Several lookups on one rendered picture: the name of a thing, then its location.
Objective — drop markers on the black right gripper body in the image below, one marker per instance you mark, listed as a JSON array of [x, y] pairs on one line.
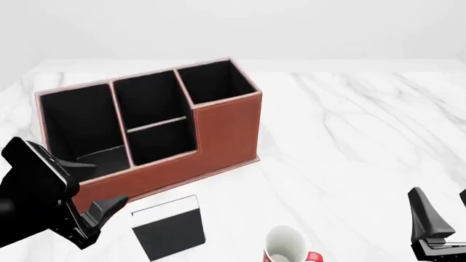
[[440, 252]]

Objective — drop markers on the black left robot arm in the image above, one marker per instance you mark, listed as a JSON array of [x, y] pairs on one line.
[[22, 207]]

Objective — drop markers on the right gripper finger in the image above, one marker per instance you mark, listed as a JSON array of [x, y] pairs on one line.
[[464, 197], [426, 218]]

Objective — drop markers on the red-brown desk caddy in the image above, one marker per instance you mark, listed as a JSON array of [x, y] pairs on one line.
[[227, 131]]

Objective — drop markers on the red and white mug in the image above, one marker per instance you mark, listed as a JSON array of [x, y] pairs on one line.
[[285, 243]]

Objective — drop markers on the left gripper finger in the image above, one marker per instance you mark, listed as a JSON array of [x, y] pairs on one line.
[[73, 166], [107, 208]]

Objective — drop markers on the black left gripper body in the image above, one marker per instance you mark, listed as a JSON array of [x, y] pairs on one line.
[[40, 161]]

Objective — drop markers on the black and white book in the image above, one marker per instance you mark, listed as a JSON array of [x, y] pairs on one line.
[[171, 234]]

